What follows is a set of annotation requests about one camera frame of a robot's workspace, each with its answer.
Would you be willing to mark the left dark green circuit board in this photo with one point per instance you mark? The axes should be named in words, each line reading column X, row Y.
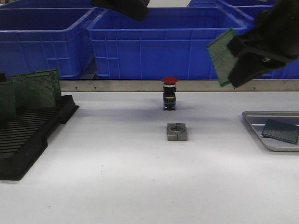
column 7, row 101

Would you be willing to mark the blue plastic bin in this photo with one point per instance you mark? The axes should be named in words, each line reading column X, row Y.
column 170, row 41
column 46, row 38
column 270, row 45

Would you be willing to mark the black slotted board rack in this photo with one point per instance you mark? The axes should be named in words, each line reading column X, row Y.
column 24, row 139

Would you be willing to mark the grey metal clamp block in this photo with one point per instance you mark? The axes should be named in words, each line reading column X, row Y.
column 177, row 132

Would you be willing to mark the silver metal tray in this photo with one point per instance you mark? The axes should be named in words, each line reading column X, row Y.
column 256, row 120

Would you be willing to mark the center blue plastic bin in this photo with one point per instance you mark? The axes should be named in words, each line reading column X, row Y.
column 170, row 41

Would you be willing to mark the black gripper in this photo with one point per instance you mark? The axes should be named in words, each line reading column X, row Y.
column 275, row 37

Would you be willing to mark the steel table edge rail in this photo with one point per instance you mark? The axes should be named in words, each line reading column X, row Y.
column 182, row 85

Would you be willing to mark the red emergency stop button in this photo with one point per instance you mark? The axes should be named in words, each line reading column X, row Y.
column 169, row 98

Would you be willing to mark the right blue plastic bin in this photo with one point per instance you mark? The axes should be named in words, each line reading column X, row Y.
column 270, row 45

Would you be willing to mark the far left blue bin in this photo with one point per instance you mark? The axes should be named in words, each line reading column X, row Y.
column 23, row 4

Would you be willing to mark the left blue plastic bin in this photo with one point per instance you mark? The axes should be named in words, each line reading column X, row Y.
column 46, row 38

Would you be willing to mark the far right blue bin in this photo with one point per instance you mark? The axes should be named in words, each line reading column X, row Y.
column 230, row 3

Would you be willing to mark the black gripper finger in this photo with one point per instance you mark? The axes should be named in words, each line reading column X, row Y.
column 135, row 9

